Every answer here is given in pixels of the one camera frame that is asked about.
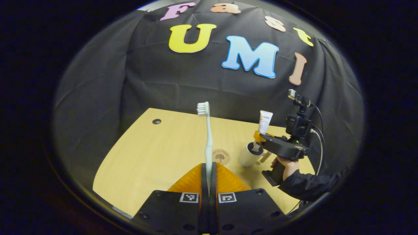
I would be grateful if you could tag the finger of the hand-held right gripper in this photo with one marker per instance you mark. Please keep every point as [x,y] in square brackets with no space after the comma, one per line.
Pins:
[258,137]

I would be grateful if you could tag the black backdrop cloth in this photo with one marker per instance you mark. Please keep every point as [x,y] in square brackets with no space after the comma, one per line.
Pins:
[196,81]

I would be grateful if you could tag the white toothpaste tube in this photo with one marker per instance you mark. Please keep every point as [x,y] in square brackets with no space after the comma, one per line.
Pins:
[264,120]

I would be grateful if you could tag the round cork coaster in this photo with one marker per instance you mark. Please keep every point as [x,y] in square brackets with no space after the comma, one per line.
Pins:
[221,157]

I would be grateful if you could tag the pale green toothbrush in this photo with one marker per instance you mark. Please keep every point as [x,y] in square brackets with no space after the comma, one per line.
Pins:
[209,147]

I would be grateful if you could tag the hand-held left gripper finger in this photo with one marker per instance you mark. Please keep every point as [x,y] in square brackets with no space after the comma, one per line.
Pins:
[213,202]
[204,202]

